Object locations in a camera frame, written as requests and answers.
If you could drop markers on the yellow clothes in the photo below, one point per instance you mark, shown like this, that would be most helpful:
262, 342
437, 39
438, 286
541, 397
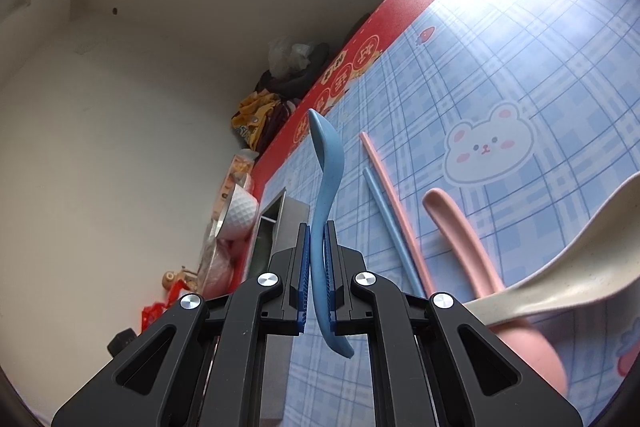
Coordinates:
255, 117

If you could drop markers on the blue spoon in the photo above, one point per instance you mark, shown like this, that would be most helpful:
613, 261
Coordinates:
330, 157

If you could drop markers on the beige spoon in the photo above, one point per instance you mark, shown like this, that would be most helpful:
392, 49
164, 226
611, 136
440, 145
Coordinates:
590, 257

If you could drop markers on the red snack packets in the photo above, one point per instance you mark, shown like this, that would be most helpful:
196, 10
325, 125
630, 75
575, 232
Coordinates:
155, 312

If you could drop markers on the printed snack box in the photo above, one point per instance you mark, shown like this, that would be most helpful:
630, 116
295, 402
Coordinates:
235, 172

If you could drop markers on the pink spoon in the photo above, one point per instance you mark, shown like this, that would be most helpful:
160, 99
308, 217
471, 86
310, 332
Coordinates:
460, 237

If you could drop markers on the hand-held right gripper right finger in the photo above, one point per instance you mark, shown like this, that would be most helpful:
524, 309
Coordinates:
330, 277

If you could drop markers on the wooden figurine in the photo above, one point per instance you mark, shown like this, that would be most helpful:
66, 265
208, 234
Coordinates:
175, 278

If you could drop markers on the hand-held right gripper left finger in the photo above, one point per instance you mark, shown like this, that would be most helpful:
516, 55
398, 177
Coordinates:
301, 277

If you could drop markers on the dark red clothes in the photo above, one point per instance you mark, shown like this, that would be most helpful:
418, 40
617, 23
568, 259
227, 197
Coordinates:
277, 122

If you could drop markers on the plastic-wrapped bowl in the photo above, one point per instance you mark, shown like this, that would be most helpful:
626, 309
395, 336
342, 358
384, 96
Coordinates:
217, 267

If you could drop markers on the blue plaid mat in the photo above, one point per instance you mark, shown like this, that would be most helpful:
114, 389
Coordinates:
500, 72

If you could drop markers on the stainless steel utensil tray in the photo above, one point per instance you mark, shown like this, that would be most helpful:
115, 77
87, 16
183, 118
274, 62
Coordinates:
287, 227

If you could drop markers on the pink chopstick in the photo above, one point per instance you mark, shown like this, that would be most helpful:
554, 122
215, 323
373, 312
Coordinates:
390, 202

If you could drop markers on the clear plastic bag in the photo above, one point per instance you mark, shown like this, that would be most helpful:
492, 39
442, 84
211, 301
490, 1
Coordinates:
285, 54

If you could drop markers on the dark padded chair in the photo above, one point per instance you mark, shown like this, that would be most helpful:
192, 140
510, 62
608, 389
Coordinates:
300, 82

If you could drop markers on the blue chopstick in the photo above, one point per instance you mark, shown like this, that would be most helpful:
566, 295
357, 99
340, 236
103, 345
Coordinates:
387, 217

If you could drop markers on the white dimpled bowl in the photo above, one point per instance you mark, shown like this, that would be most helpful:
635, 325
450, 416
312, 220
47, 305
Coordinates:
240, 214

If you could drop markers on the black box device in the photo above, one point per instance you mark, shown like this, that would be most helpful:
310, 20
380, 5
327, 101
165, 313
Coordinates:
122, 343

